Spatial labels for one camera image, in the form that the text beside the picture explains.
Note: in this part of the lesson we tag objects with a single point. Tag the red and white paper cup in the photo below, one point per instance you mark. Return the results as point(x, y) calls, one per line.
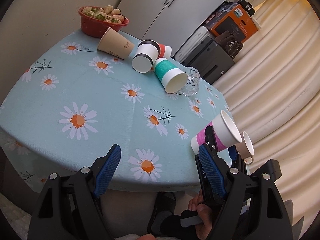
point(165, 51)

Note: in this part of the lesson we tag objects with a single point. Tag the white paper cup black bands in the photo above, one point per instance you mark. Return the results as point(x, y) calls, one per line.
point(145, 56)

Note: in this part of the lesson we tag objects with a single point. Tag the person's right hand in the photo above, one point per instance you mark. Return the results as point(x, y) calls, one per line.
point(164, 223)

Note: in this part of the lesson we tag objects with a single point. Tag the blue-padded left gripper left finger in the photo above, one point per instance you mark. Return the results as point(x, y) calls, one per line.
point(69, 207)

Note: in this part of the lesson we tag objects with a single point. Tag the beige kraft paper cup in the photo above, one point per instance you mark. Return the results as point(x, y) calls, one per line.
point(115, 44)

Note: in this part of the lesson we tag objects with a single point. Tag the orange and black product box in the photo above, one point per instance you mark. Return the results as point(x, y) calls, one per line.
point(234, 18)

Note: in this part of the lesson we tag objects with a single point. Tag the red bowl of snacks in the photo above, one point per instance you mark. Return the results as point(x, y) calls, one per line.
point(95, 27)

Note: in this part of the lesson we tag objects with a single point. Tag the white paper cup pink band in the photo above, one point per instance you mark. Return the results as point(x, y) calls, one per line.
point(226, 133)

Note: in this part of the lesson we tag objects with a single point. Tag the clear cut glass tumbler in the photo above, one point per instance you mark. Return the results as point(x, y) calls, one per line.
point(192, 84)

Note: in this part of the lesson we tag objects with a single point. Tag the silver refrigerator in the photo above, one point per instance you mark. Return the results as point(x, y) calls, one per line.
point(169, 22)

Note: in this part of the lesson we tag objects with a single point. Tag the beige ceramic mug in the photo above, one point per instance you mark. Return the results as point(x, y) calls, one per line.
point(246, 149)

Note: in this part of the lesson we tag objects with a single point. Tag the white suitcase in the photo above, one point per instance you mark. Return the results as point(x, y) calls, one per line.
point(196, 38)

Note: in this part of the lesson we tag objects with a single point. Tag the light blue daisy tablecloth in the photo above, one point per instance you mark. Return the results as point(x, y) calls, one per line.
point(72, 104)

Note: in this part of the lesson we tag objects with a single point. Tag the dark brown bag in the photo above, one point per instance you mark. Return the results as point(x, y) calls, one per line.
point(229, 43)

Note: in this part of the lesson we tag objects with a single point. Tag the cream curtain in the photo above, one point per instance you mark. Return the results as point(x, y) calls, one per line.
point(273, 94)

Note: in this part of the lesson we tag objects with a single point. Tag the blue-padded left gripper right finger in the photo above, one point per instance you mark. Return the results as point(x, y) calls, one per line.
point(245, 206)

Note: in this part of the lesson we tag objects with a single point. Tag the white paper cup teal band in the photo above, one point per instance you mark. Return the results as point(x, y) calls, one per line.
point(171, 77)

